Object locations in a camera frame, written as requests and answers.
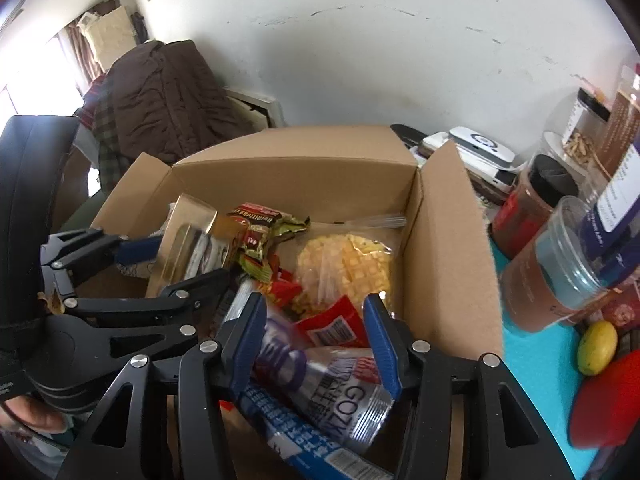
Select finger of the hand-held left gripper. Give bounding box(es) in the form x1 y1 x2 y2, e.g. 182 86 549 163
39 229 163 307
55 267 240 360

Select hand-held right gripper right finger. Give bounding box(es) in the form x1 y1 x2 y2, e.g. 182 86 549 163
362 292 576 480

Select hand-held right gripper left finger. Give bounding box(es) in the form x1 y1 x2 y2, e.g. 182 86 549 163
55 291 268 480

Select gold window snack box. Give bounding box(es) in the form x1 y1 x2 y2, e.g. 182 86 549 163
145 192 251 286

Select red gold snack packet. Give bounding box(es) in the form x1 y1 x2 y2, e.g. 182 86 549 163
294 295 371 348

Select purple silver snack packet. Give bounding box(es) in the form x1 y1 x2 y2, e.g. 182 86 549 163
250 310 396 456

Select blue white tube packet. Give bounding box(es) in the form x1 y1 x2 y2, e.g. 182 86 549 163
235 380 396 480

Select green red snack packet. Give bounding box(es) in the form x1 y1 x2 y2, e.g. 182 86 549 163
227 203 311 281

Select waffle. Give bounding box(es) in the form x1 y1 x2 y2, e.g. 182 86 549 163
295 215 408 316

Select cardboard box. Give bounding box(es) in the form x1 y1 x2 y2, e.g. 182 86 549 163
90 125 505 480

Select person's left hand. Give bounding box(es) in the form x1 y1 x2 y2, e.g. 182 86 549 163
0 395 68 433

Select plaid garment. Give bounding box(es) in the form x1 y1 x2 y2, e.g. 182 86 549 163
80 72 121 186

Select red striped cloth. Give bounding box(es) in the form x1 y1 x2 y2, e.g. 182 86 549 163
82 75 108 126

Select window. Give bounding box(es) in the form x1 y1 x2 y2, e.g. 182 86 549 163
0 25 86 116

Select brown quilted jacket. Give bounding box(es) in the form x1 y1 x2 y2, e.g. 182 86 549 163
102 39 246 163

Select curtain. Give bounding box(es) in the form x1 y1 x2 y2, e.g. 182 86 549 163
60 25 101 86

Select red-brown powder jar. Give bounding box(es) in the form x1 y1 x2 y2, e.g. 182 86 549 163
500 195 611 333
492 155 581 261

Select beige quilted board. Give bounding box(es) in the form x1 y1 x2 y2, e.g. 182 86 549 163
80 5 136 68

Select white phone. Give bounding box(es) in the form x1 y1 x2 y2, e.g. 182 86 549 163
470 166 518 195

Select small white device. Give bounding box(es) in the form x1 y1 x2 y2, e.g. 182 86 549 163
419 131 451 160

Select yellow green fruit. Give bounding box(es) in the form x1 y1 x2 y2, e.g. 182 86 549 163
577 321 618 376

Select white flat device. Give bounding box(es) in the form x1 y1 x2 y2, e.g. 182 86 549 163
449 127 517 170

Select red plastic canister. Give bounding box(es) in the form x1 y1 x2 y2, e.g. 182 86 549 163
567 355 640 451

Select clear jar with oats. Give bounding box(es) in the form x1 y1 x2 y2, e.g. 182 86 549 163
542 87 613 183

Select clear jar brown contents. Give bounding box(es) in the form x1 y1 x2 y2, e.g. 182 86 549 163
597 62 640 171

